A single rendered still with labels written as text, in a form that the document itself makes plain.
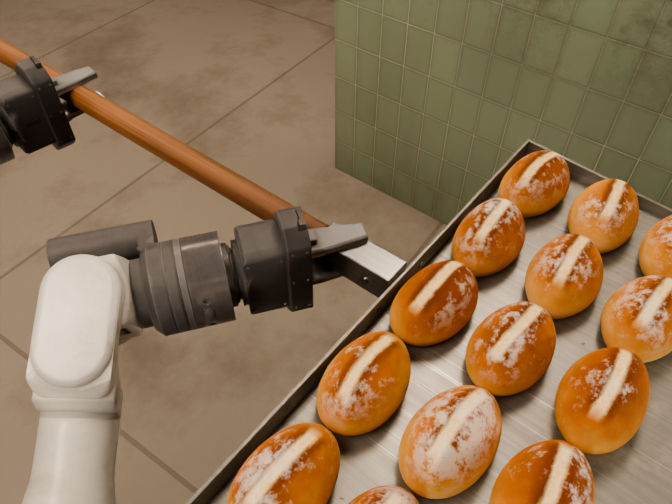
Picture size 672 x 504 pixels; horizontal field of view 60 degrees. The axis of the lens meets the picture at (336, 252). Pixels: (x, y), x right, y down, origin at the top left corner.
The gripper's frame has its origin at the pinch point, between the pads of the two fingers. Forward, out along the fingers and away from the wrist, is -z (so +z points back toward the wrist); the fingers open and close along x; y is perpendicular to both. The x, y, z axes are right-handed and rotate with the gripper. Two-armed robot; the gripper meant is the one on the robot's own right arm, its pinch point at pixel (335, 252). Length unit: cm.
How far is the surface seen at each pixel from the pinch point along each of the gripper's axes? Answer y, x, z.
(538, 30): 93, -34, -86
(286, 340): 71, -121, -5
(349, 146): 146, -105, -50
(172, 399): 60, -121, 34
